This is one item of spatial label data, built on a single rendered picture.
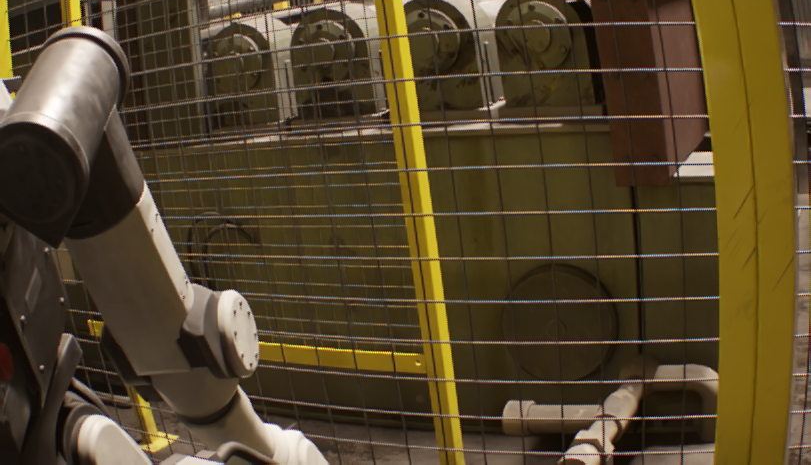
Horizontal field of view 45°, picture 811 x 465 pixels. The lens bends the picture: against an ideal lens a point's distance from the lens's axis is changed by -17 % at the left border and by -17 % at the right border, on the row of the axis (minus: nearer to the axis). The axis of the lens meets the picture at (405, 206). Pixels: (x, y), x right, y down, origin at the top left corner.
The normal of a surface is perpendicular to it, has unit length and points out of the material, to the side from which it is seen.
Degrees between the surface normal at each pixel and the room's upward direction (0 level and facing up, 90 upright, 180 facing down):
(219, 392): 111
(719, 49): 90
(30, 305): 96
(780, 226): 90
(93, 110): 76
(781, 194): 90
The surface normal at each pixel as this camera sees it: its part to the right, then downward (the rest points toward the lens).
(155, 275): 0.76, 0.22
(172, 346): 0.47, 0.44
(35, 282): 1.00, -0.02
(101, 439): 0.95, -0.07
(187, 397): -0.07, 0.51
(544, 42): -0.45, 0.26
